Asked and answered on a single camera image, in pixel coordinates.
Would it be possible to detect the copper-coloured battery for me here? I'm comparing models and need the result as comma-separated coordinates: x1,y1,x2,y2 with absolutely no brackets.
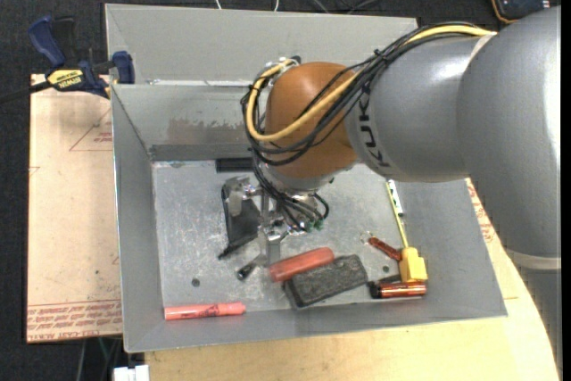
368,280,428,300

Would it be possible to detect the yellow hammer-shaped tool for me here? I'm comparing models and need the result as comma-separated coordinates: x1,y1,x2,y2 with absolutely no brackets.
385,178,429,283

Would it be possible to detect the brown cardboard board, red print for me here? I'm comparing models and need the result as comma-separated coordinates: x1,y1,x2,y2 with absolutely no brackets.
26,73,496,344

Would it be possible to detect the black wedge-shaped flat tool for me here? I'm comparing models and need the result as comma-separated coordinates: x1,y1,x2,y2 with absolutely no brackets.
217,176,263,261

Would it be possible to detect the grey metal bin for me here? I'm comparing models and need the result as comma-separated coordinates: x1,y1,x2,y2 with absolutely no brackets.
104,3,509,354

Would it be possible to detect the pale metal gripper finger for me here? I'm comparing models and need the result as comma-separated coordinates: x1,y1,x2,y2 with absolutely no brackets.
265,235,284,268

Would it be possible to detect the pink marker pen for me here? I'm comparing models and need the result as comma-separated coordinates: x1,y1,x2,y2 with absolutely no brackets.
163,301,247,322

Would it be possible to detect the dark grey sponge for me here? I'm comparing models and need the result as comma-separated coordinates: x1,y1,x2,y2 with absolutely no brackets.
282,253,369,310

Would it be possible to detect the red-brown flat block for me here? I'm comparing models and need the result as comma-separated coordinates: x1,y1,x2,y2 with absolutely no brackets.
268,246,335,284

